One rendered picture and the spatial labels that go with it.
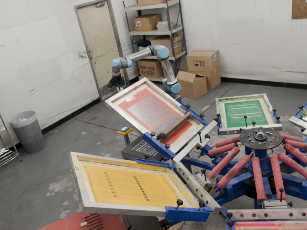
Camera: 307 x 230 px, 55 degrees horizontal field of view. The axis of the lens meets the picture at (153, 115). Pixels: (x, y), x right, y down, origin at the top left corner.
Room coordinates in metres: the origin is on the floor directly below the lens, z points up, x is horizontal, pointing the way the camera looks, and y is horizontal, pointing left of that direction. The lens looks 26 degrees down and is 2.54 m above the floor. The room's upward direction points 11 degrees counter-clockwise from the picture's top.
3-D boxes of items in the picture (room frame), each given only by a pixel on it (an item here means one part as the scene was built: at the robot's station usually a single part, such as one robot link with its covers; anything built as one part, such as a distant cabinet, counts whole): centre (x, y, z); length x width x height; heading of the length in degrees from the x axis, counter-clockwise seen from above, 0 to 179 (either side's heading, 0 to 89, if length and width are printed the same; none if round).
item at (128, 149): (2.56, 0.08, 0.95); 0.48 x 0.44 x 0.01; 47
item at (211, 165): (2.22, -0.28, 0.89); 1.24 x 0.06 x 0.06; 47
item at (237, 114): (2.68, -0.94, 1.05); 1.08 x 0.61 x 0.23; 167
